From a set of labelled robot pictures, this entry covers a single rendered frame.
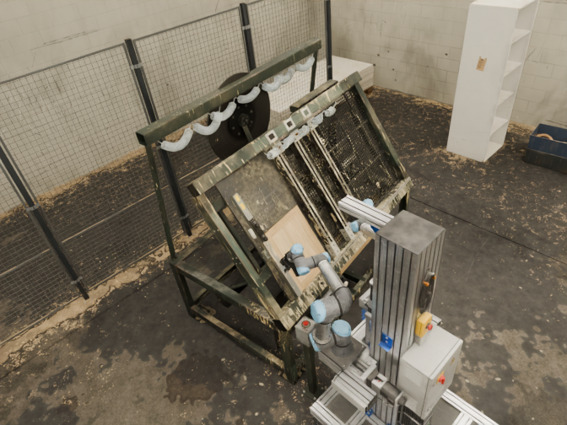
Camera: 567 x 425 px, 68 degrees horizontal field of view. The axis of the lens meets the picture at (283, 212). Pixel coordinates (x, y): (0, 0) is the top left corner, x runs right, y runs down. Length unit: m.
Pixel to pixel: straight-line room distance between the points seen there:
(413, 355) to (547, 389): 1.82
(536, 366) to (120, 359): 3.77
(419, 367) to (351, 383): 0.47
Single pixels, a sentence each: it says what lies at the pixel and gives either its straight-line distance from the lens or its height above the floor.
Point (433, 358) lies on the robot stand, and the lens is 2.72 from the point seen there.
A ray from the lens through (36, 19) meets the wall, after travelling 6.98.
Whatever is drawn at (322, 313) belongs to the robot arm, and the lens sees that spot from 2.33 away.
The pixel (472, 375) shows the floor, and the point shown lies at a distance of 4.20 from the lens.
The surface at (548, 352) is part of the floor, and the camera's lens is 4.55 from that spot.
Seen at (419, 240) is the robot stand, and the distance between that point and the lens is 2.18.
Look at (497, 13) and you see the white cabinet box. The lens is 6.05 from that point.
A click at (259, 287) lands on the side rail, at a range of 3.15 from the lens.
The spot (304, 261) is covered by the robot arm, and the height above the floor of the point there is 1.62.
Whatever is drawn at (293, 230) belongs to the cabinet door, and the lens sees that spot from 3.43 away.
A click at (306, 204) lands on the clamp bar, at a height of 1.36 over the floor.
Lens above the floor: 3.48
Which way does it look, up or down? 38 degrees down
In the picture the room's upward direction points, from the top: 7 degrees counter-clockwise
